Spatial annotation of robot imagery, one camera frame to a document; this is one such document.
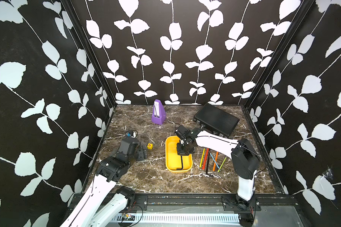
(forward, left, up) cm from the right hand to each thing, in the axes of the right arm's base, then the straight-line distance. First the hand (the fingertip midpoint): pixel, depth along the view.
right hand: (177, 152), depth 86 cm
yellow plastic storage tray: (-2, +3, -7) cm, 8 cm away
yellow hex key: (-1, -16, -6) cm, 18 cm away
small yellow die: (+6, +19, -3) cm, 20 cm away
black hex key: (-7, -3, -2) cm, 8 cm away
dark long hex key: (-10, -18, -7) cm, 22 cm away
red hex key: (-1, -18, -7) cm, 19 cm away
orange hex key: (-2, -25, -6) cm, 25 cm away
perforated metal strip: (-33, -2, -6) cm, 34 cm away
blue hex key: (-4, -24, -6) cm, 25 cm away
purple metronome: (+29, +14, +2) cm, 33 cm away
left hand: (-4, +19, +14) cm, 24 cm away
